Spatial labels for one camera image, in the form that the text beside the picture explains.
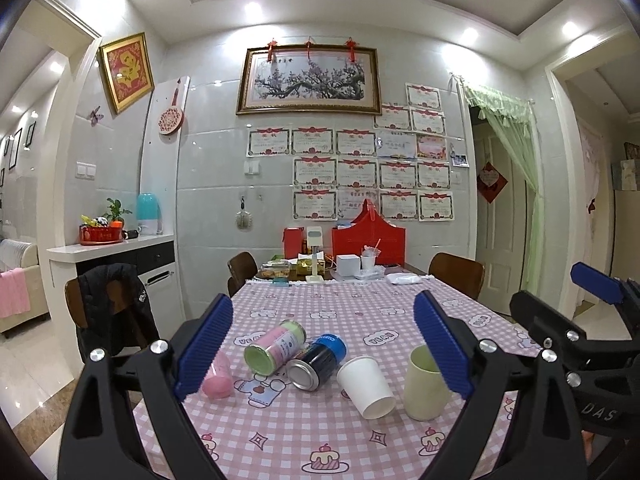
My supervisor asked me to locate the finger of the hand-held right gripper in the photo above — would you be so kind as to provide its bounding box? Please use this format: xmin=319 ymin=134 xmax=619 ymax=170
xmin=509 ymin=289 xmax=640 ymax=374
xmin=570 ymin=261 xmax=640 ymax=312

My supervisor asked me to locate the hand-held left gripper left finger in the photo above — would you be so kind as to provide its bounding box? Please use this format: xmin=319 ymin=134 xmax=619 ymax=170
xmin=57 ymin=292 xmax=236 ymax=480

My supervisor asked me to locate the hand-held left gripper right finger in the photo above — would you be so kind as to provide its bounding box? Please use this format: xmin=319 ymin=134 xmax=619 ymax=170
xmin=413 ymin=289 xmax=587 ymax=480

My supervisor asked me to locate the cream plastic cup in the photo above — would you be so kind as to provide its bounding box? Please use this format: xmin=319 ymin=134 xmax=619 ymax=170
xmin=403 ymin=345 xmax=453 ymax=422

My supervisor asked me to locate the small pink plastic cup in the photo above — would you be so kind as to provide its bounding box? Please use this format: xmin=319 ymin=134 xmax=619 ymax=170
xmin=201 ymin=351 xmax=234 ymax=400

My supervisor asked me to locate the white paper cup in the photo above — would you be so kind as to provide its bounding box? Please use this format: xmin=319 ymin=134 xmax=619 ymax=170
xmin=336 ymin=355 xmax=397 ymax=420

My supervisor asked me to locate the white cup with straws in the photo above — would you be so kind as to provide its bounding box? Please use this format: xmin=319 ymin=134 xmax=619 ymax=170
xmin=360 ymin=240 xmax=383 ymax=272

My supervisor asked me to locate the pink and green can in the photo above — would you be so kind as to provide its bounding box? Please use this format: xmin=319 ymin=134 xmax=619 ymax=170
xmin=243 ymin=320 xmax=306 ymax=375

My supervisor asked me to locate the brown wooden chair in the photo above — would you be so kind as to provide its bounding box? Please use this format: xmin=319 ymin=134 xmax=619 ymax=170
xmin=227 ymin=251 xmax=259 ymax=298
xmin=428 ymin=252 xmax=486 ymax=302
xmin=65 ymin=275 xmax=151 ymax=371

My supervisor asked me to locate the white plastic bag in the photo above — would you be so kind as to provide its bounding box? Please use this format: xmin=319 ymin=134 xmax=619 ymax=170
xmin=387 ymin=271 xmax=432 ymax=287

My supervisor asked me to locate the black jacket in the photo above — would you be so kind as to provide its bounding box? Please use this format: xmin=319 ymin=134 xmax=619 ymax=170
xmin=76 ymin=262 xmax=162 ymax=367

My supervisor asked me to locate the clear food container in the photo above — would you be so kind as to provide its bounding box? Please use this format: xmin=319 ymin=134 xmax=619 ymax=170
xmin=257 ymin=260 xmax=293 ymax=281

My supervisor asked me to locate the white panel door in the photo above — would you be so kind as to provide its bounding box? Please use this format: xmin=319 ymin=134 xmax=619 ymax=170
xmin=472 ymin=120 xmax=531 ymax=291

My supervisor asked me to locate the pale patterned box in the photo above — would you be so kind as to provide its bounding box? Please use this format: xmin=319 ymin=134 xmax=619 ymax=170
xmin=611 ymin=142 xmax=640 ymax=192

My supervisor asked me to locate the dark blue drink can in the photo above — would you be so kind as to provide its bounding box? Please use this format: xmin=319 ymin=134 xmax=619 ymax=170
xmin=286 ymin=332 xmax=348 ymax=392

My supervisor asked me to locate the white square box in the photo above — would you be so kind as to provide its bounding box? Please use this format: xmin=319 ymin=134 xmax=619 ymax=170
xmin=336 ymin=254 xmax=362 ymax=278

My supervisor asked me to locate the white and black sideboard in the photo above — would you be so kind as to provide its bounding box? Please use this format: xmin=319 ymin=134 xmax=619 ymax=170
xmin=47 ymin=232 xmax=177 ymax=321

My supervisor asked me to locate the large red gift bag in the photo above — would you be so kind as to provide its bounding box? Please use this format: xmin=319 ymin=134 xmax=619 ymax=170
xmin=331 ymin=199 xmax=407 ymax=267

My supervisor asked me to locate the gold box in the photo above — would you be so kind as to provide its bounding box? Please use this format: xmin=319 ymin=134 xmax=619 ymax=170
xmin=295 ymin=255 xmax=331 ymax=278

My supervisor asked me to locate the small red box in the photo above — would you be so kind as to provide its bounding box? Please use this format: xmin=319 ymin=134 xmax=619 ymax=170
xmin=283 ymin=227 xmax=306 ymax=259

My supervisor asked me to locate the pink checkered tablecloth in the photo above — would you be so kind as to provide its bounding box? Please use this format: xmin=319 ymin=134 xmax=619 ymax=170
xmin=131 ymin=274 xmax=545 ymax=480

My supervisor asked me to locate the white desk lamp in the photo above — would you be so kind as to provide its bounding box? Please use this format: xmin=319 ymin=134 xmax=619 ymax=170
xmin=305 ymin=227 xmax=326 ymax=283

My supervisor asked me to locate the red diamond door decoration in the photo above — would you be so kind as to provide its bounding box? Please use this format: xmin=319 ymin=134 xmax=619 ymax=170
xmin=476 ymin=161 xmax=509 ymax=204

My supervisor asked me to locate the teal and white humidifier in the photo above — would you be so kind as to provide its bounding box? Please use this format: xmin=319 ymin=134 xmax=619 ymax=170
xmin=136 ymin=192 xmax=161 ymax=237

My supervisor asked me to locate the green lace curtain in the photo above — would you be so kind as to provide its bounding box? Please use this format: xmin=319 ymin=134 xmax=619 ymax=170
xmin=452 ymin=72 xmax=546 ymax=281

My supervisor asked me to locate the red round tin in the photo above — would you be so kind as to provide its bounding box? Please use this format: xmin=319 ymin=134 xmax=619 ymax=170
xmin=78 ymin=225 xmax=124 ymax=246

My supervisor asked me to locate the small potted plant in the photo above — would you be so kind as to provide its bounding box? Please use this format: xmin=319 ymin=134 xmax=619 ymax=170
xmin=105 ymin=198 xmax=133 ymax=231

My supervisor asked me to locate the beige sofa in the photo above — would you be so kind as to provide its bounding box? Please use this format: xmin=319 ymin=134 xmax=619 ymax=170
xmin=0 ymin=239 xmax=51 ymax=339

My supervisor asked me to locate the pink towel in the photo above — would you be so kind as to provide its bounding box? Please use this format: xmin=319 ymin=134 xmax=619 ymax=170
xmin=0 ymin=267 xmax=32 ymax=319

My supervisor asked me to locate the round pink hanging ornament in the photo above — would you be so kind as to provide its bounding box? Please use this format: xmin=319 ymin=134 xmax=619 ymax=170
xmin=157 ymin=77 xmax=185 ymax=136

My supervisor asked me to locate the red and gold framed picture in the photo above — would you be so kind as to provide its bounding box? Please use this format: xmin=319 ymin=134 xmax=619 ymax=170
xmin=98 ymin=32 xmax=156 ymax=115

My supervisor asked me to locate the framed plum blossom painting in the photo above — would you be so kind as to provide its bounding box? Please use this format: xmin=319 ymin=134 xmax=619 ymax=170
xmin=236 ymin=46 xmax=383 ymax=116

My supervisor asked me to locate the group of wall certificates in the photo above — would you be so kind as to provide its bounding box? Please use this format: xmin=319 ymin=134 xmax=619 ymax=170
xmin=245 ymin=82 xmax=457 ymax=223

